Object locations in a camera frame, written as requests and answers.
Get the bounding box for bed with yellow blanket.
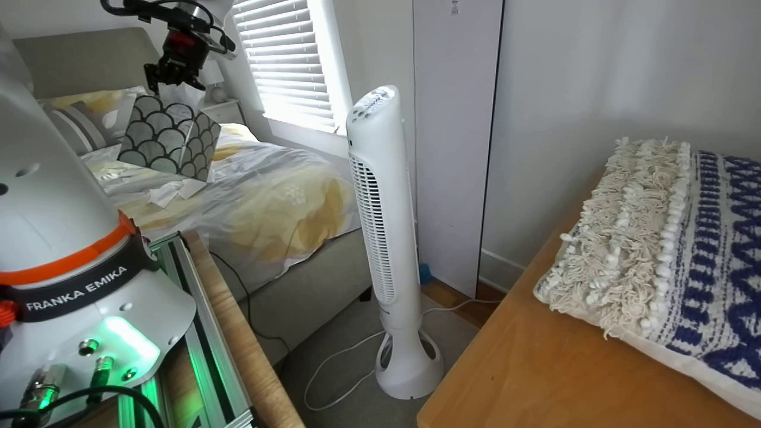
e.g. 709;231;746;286
78;119;377;366

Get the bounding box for white tower fan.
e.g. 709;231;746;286
344;83;444;402

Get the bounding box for yellow white bed pillow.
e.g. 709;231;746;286
42;83;152;160

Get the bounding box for grey upholstered headboard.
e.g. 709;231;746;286
9;26;173;102

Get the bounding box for white fan power cord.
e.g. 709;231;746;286
303;298;481;414

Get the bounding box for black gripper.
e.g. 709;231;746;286
143;24;215;95

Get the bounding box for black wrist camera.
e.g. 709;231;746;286
100;0;241;57

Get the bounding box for scallop pattern napkin box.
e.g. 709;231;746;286
116;92;224;183

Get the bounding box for blue white woven pillow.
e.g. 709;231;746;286
532;135;761;424

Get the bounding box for white nightstand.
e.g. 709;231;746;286
197;99;246;130

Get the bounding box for white window sill frame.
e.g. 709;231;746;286
305;0;358;163

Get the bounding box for white window blinds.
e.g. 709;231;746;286
231;0;341;139

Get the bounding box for white flat panel board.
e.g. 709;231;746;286
409;0;507;301

